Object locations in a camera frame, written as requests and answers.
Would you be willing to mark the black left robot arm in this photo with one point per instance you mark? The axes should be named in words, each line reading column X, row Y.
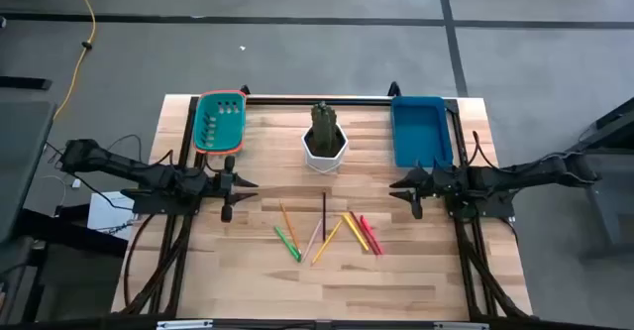
column 124, row 169

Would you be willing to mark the lilac pen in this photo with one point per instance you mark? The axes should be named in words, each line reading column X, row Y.
column 311, row 241

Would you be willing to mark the yellow pencil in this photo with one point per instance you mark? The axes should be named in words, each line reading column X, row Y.
column 327, row 242

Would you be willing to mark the black aluminium table frame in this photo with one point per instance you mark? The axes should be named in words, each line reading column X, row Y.
column 317, row 101

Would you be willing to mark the blue plastic tray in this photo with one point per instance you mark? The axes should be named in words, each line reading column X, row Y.
column 421, row 132

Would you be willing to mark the yellow pen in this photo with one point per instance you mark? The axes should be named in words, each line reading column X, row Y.
column 355, row 232

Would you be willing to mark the dark desk with legs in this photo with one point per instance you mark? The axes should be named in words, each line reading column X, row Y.
column 614, row 211

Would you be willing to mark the orange pencil with eraser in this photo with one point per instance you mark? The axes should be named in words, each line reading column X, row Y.
column 289, row 227

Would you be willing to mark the silver bracket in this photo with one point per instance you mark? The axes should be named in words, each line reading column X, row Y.
column 460, row 326
column 183, row 325

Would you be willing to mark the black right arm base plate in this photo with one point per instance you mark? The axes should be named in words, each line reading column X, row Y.
column 495, row 211

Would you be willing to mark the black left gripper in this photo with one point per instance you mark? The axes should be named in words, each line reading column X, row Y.
column 210, row 186

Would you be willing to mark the white paper sheet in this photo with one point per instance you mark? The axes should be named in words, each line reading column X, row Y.
column 106, row 216

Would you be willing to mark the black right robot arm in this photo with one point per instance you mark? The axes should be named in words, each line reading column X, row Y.
column 535, row 170

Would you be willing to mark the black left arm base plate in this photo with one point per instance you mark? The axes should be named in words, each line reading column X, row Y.
column 153, row 208

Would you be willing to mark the pink pen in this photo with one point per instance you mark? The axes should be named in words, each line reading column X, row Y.
column 371, row 234

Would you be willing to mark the black floor bar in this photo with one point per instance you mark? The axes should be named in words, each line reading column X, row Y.
column 25, row 83

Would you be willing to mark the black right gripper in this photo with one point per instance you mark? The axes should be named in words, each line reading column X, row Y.
column 443, row 186

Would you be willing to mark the small white plug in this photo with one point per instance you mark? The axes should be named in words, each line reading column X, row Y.
column 76, row 183

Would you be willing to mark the dark purple pencil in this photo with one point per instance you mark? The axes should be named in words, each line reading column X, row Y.
column 324, row 216

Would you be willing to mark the green basket orange rim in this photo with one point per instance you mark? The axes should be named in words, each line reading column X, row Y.
column 220, row 122

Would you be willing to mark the green pen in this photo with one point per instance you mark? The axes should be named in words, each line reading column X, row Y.
column 287, row 244

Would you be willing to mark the white hexagonal plant pot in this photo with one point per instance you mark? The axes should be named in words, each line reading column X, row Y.
column 324, row 164

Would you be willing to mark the green cactus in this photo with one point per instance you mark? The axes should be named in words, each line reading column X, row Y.
column 324, row 127

